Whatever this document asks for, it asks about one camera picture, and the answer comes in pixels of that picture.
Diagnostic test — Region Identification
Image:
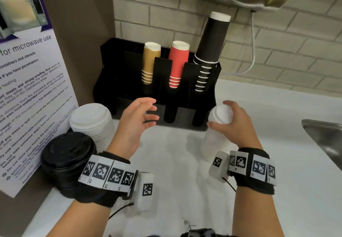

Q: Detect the black cup and lid organizer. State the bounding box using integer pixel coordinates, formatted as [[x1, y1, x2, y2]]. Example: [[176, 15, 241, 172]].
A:
[[93, 37, 222, 132]]

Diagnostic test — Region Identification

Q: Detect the black camera cable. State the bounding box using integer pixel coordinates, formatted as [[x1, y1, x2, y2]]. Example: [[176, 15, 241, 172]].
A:
[[222, 176, 237, 193], [108, 203, 135, 220]]

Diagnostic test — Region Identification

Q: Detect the white power cable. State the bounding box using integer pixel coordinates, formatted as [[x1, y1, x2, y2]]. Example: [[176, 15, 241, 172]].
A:
[[220, 11, 257, 76]]

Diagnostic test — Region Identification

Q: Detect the steel sink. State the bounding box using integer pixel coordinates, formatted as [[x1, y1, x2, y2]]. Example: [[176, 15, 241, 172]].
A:
[[301, 119, 342, 172]]

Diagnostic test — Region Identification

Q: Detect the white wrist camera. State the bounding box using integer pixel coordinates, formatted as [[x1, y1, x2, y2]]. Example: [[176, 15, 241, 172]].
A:
[[133, 172, 155, 213], [208, 151, 230, 183]]

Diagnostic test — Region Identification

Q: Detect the stack of red paper cups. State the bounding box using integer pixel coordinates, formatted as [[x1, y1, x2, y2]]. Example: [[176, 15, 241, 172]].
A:
[[168, 40, 190, 89]]

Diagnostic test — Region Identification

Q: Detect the stack of white lids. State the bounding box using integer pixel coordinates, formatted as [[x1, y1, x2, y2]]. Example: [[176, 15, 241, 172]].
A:
[[200, 104, 234, 163], [69, 103, 115, 153]]

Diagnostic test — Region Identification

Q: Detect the stack of gold paper cups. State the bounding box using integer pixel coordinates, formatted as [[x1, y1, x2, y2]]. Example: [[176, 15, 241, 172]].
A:
[[141, 42, 162, 85]]

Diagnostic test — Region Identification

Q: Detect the right marker wristband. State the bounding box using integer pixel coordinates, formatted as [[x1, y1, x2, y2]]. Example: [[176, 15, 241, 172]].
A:
[[227, 148, 278, 195]]

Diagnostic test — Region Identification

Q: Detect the person's left forearm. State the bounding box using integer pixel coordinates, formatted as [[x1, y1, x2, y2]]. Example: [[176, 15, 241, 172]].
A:
[[47, 201, 113, 237]]

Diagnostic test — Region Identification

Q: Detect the person's right hand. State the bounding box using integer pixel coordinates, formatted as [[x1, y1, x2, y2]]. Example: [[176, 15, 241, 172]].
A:
[[207, 100, 264, 150]]

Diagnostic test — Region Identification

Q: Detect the left marker wristband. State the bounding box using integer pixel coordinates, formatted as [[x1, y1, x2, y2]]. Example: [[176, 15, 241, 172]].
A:
[[74, 151, 139, 208]]

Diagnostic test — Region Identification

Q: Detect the stack of black paper cups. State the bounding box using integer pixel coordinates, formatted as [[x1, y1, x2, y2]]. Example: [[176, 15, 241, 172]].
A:
[[193, 11, 231, 93]]

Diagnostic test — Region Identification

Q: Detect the black left camera cable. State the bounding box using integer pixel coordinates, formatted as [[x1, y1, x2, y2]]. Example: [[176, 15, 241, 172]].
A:
[[108, 203, 135, 220]]

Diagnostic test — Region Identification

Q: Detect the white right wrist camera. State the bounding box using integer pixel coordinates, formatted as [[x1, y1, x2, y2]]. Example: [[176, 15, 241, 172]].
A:
[[208, 151, 230, 183]]

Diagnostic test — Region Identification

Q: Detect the black right camera cable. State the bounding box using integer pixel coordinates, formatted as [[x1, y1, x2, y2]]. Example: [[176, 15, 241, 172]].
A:
[[222, 176, 237, 193]]

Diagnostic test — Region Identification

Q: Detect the marker wristband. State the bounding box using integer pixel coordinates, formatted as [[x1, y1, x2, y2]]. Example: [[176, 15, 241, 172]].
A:
[[74, 151, 139, 208], [227, 148, 278, 195]]

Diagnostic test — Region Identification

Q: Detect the black chest camera mount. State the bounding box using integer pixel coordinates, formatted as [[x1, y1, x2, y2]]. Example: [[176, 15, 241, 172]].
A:
[[108, 227, 238, 237]]

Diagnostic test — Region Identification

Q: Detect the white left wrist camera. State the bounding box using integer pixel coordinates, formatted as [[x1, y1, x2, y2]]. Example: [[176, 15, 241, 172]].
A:
[[133, 172, 155, 213]]

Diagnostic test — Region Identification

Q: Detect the microwave safety poster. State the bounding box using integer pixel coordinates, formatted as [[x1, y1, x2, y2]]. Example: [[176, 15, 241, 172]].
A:
[[0, 0, 79, 199]]

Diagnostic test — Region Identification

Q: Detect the person's left hand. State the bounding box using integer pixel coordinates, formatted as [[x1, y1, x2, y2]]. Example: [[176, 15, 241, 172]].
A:
[[107, 97, 160, 160]]

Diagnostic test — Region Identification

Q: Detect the stack of black lids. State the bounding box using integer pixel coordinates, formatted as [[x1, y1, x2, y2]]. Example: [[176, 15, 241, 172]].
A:
[[40, 132, 97, 199]]

